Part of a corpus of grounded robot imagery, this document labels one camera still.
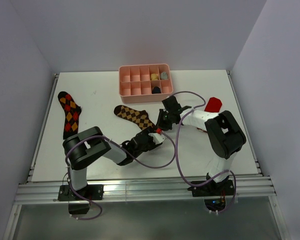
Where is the brown yellow argyle sock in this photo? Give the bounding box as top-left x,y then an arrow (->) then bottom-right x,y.
113,105 -> 156,131

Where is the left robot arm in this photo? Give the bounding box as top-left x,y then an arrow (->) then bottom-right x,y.
58,126 -> 165,201

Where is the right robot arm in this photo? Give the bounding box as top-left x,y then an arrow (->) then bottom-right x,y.
157,96 -> 247,195

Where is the dark navy rolled sock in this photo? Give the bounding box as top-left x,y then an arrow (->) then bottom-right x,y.
151,86 -> 161,94

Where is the grey rolled sock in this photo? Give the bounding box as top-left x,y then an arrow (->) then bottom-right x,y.
160,71 -> 169,80

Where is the pink divided organizer box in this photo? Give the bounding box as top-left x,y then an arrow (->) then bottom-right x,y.
118,63 -> 174,104

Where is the yellow rolled sock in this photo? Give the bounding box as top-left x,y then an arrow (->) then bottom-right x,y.
150,73 -> 159,81

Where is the red christmas sock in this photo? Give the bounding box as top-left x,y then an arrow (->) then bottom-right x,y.
196,96 -> 223,133

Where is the red orange argyle sock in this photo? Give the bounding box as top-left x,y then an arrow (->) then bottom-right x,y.
57,91 -> 82,140

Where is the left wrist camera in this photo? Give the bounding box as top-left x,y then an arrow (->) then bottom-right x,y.
148,128 -> 166,145

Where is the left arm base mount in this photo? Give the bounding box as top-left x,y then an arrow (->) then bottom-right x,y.
57,184 -> 104,215

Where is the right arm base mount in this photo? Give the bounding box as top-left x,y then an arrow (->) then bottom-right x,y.
187,177 -> 235,212

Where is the aluminium front rail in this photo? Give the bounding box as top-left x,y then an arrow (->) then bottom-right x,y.
13,175 -> 276,205

